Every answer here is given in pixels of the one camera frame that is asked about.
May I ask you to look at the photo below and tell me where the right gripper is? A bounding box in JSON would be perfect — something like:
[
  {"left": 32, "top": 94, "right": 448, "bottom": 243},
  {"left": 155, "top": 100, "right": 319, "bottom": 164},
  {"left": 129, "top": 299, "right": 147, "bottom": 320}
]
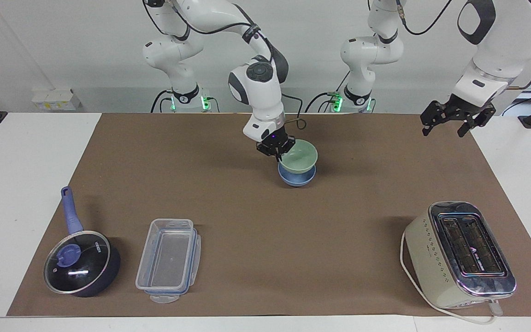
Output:
[{"left": 256, "top": 129, "right": 296, "bottom": 162}]

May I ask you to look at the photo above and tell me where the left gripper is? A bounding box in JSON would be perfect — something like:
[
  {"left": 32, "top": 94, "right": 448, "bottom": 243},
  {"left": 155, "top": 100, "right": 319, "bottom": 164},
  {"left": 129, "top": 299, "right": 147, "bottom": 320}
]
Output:
[{"left": 420, "top": 94, "right": 497, "bottom": 138}]

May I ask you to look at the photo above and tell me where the green bowl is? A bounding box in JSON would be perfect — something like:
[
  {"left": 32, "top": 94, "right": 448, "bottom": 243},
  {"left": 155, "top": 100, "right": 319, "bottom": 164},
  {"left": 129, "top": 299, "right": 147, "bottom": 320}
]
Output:
[{"left": 278, "top": 140, "right": 319, "bottom": 175}]

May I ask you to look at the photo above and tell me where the blue bowl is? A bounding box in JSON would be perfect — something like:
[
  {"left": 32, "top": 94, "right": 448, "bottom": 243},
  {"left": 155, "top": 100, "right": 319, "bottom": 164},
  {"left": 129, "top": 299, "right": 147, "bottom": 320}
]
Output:
[{"left": 277, "top": 164, "right": 317, "bottom": 188}]

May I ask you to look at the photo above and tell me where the cream toaster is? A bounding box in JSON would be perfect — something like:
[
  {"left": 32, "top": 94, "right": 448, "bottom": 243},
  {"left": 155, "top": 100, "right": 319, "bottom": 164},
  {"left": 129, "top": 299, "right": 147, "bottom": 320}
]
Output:
[{"left": 404, "top": 201, "right": 518, "bottom": 309}]

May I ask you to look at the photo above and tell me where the clear plastic container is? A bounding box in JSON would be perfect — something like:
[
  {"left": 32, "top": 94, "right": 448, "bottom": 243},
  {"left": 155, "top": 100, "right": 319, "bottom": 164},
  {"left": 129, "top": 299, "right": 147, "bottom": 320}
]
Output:
[{"left": 135, "top": 219, "right": 202, "bottom": 304}]

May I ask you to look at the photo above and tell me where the blue saucepan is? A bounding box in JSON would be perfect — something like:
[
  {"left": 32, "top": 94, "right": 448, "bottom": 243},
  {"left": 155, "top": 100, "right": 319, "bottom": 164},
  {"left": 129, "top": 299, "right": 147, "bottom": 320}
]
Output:
[{"left": 43, "top": 186, "right": 121, "bottom": 298}]

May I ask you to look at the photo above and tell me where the glass lid with blue knob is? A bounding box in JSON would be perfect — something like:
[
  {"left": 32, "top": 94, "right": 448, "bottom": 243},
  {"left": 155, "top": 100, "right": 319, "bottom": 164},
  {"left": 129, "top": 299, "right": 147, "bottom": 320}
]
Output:
[{"left": 43, "top": 230, "right": 111, "bottom": 295}]

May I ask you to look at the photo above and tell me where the white toaster cable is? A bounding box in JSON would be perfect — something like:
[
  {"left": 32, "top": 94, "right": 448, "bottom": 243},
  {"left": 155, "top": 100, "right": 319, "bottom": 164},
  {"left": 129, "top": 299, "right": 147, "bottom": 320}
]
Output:
[{"left": 400, "top": 231, "right": 504, "bottom": 325}]

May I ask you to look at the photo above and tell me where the white wall socket box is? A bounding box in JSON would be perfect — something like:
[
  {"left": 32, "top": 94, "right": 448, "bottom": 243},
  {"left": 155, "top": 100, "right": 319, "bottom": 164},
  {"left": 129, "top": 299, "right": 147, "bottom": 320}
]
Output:
[{"left": 31, "top": 89, "right": 82, "bottom": 112}]

